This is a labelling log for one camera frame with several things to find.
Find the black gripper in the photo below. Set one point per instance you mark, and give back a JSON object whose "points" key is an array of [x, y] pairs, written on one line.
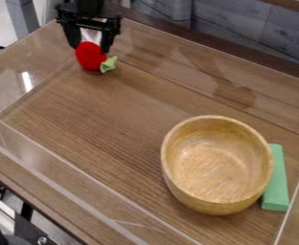
{"points": [[87, 14]]}

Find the red plush strawberry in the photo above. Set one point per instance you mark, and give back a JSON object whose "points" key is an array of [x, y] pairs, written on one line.
{"points": [[92, 59]]}

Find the wooden bowl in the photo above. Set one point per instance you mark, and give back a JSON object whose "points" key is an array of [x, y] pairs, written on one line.
{"points": [[217, 163]]}

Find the green rectangular block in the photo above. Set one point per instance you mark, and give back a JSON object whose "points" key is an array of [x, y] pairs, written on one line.
{"points": [[274, 199]]}

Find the clear acrylic corner bracket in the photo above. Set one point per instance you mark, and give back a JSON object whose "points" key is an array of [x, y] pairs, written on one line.
{"points": [[91, 35]]}

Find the clear acrylic tray wall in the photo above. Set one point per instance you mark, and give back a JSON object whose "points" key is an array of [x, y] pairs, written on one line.
{"points": [[82, 132]]}

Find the black metal bracket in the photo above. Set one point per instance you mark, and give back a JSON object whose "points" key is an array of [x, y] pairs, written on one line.
{"points": [[30, 232]]}

